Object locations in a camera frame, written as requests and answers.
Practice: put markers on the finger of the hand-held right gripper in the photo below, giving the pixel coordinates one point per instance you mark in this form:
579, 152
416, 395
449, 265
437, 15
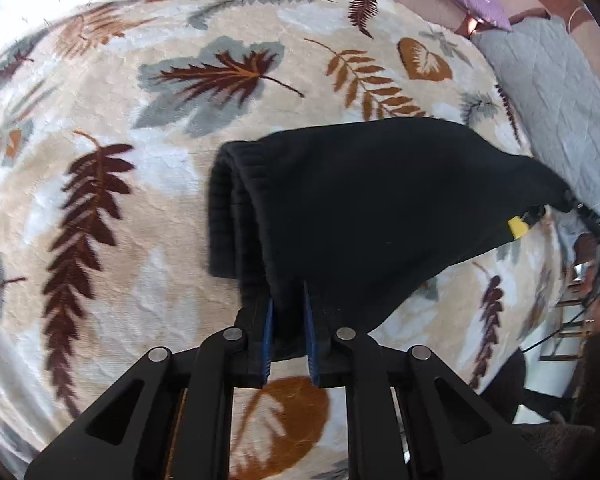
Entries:
592, 220

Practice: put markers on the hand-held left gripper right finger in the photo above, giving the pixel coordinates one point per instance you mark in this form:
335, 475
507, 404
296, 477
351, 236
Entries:
310, 342

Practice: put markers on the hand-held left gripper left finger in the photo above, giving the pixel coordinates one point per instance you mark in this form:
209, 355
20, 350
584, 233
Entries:
266, 342

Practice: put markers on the black pants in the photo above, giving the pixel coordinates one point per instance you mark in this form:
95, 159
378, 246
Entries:
360, 200

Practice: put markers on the yellow tag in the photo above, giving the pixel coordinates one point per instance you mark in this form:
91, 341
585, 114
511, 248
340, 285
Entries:
519, 227

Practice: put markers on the wooden rack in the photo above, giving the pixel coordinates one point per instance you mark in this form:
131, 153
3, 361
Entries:
570, 330

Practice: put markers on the grey quilted mat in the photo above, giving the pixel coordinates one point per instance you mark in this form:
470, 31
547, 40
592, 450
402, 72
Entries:
550, 90

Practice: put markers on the leaf print blanket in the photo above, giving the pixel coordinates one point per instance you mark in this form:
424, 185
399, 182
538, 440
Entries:
170, 170

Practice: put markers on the dark brown fuzzy cloth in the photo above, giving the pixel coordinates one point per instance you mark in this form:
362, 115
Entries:
580, 440

